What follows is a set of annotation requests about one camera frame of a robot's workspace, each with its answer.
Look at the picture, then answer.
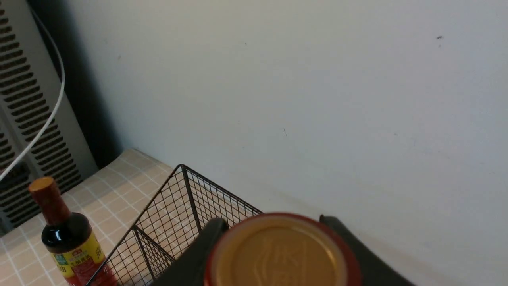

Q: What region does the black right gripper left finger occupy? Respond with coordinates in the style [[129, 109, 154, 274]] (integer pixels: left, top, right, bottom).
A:
[[151, 218, 229, 286]]

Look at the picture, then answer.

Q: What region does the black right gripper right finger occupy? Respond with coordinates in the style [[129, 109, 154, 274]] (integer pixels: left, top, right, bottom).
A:
[[319, 215, 414, 286]]

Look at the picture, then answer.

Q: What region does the soy sauce bottle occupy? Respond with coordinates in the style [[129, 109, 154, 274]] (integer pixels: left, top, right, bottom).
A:
[[204, 213, 363, 286], [28, 177, 119, 286]]

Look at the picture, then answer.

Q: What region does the black wire mesh rack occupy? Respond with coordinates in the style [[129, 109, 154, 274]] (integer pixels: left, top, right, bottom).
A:
[[87, 164, 261, 286]]

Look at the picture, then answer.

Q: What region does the white cable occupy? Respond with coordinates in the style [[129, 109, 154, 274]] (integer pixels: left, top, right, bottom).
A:
[[0, 8, 65, 181]]

